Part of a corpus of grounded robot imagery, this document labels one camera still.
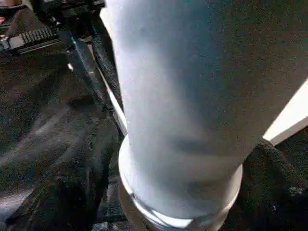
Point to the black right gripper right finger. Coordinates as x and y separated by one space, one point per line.
272 192

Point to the black plastic mat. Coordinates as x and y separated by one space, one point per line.
36 120

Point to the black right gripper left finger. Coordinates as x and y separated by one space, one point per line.
84 209

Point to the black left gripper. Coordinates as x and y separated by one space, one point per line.
36 36

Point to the white plastic table leg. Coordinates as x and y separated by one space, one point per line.
180 84

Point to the white plastic table top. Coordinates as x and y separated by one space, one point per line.
284 120

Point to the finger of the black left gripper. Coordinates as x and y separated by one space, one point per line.
108 67

